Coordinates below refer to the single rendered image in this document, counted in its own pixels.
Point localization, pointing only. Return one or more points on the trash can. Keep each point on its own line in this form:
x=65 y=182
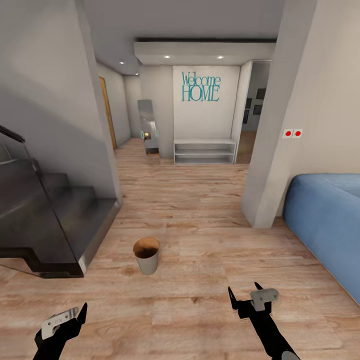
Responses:
x=146 y=251

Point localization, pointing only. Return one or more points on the electric switch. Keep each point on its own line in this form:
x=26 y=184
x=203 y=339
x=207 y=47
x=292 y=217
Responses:
x=297 y=133
x=287 y=133

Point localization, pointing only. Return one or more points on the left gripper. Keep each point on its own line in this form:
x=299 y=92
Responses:
x=67 y=331

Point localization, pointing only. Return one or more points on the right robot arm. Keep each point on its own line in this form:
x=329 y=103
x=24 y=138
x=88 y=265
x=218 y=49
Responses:
x=258 y=310

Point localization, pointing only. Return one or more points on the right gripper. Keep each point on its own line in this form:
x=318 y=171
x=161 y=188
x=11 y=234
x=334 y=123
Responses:
x=245 y=310

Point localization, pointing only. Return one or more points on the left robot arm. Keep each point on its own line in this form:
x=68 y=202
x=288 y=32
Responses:
x=58 y=329

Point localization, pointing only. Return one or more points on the stairs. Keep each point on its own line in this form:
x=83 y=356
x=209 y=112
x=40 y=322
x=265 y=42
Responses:
x=48 y=228

